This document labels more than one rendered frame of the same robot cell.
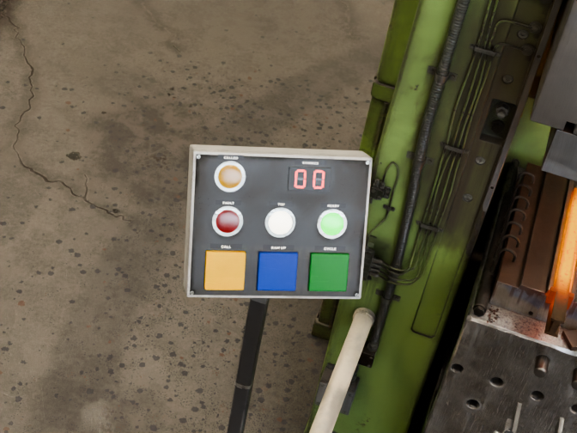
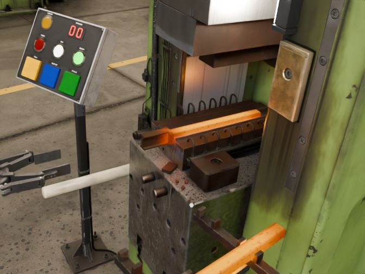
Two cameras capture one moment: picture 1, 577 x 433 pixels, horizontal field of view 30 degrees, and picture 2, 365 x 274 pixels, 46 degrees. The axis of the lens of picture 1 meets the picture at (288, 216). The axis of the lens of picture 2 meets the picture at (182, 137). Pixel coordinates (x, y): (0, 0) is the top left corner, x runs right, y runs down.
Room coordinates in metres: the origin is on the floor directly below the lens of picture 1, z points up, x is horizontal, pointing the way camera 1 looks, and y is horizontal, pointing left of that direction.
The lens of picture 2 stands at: (0.80, -1.36, 1.65)
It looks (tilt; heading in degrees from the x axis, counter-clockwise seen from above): 31 degrees down; 45
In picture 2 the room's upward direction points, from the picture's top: 5 degrees clockwise
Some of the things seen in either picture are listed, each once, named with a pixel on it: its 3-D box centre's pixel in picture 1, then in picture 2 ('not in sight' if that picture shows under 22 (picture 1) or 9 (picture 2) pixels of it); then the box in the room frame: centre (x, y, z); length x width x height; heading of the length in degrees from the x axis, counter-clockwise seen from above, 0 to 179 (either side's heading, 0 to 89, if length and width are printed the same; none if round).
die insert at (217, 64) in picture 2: not in sight; (247, 47); (1.81, -0.60, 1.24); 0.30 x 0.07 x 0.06; 169
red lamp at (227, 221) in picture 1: (227, 221); (39, 44); (1.48, 0.11, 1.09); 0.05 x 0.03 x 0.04; 79
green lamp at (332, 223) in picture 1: (331, 223); (78, 58); (1.53, -0.08, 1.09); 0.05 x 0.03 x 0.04; 79
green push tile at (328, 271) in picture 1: (328, 271); (70, 83); (1.49, -0.10, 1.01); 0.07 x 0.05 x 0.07; 104
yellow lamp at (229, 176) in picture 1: (229, 176); (46, 22); (1.53, 0.12, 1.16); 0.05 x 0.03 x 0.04; 79
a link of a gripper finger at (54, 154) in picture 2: (514, 423); (47, 156); (1.22, -0.45, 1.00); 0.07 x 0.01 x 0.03; 169
